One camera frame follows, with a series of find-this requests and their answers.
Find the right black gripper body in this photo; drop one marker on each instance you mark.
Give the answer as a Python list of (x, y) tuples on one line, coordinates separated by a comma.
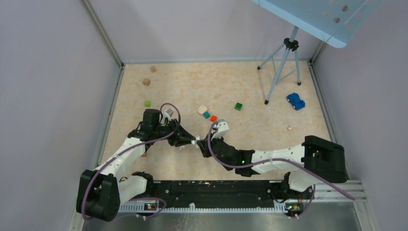
[(213, 142)]

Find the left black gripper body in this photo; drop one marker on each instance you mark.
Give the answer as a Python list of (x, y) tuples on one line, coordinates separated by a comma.
[(173, 128)]

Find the white earbud charging case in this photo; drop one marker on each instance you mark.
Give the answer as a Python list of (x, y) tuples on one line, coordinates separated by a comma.
[(195, 141)]

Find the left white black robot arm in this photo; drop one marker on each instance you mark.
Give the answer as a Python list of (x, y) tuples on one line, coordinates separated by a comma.
[(101, 191)]

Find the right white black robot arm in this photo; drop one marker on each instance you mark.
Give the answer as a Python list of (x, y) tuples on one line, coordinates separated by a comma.
[(313, 161)]

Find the orange-red small cube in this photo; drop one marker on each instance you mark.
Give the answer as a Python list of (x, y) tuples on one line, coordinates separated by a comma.
[(213, 118)]

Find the teal small cube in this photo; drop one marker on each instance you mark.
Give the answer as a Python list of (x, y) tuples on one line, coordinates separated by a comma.
[(206, 115)]

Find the beige rounded block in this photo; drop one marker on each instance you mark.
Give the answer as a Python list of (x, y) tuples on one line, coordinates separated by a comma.
[(202, 109)]

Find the light green small cube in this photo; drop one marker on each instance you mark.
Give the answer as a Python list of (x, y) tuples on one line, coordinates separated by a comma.
[(147, 103)]

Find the dark green toy brick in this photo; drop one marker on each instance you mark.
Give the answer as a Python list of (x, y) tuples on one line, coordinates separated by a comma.
[(238, 106)]

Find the near wooden cube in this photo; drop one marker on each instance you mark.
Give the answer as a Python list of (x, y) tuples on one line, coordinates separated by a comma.
[(146, 81)]

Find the wooden cube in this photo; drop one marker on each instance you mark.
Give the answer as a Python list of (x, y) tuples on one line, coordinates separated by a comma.
[(146, 81), (153, 69)]

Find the far wooden cube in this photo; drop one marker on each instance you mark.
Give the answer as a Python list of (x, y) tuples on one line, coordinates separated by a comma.
[(153, 69)]

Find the blue toy car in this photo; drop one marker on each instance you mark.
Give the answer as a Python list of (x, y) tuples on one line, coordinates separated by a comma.
[(295, 101)]

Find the grey tripod stand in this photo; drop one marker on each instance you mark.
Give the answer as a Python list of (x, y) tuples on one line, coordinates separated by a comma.
[(290, 44)]

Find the light blue perforated panel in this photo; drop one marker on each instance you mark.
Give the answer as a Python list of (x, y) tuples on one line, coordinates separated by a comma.
[(332, 21)]

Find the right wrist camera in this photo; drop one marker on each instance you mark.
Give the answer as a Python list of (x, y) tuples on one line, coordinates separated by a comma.
[(220, 129)]

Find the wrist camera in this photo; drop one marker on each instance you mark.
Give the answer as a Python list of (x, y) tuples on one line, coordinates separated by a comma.
[(168, 113), (220, 129)]

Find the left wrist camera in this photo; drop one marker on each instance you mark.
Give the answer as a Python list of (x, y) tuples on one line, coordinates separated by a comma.
[(168, 113)]

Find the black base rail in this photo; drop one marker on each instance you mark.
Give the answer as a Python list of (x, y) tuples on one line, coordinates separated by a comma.
[(223, 194)]

